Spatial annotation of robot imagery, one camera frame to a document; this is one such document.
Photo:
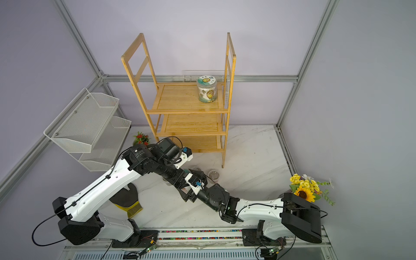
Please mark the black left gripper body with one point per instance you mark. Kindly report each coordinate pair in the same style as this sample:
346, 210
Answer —
174, 175

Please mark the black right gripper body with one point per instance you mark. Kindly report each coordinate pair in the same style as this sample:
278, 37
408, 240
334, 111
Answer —
193, 196

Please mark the green-lid sunflower seed jar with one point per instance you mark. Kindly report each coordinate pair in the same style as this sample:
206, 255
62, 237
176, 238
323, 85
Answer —
207, 88

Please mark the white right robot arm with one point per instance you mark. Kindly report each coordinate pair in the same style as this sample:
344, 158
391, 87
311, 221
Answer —
285, 216

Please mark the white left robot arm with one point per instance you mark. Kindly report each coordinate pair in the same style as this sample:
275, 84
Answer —
80, 221

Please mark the small clear seed cup right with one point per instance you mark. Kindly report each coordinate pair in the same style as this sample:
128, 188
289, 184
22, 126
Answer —
213, 175

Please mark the bamboo three-tier shelf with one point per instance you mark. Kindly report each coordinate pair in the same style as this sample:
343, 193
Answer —
176, 110

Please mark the green pot with red flowers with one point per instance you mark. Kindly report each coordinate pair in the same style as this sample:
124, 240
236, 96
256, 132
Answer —
141, 138

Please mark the black and yellow glove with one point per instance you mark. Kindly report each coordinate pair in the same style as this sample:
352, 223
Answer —
127, 199

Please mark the sunflower bouquet in vase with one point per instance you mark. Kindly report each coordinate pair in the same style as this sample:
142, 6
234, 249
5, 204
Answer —
309, 189

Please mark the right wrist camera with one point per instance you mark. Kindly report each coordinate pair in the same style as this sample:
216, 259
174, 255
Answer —
195, 183

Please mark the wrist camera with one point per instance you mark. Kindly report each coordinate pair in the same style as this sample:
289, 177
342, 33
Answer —
185, 156
195, 183

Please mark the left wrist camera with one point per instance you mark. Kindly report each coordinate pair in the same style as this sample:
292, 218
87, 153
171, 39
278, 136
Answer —
185, 156

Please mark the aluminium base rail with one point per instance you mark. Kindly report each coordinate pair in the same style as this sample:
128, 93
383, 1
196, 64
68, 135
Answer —
222, 243

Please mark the white mesh wall basket rack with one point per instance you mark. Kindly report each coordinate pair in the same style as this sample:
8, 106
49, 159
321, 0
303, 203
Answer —
89, 130

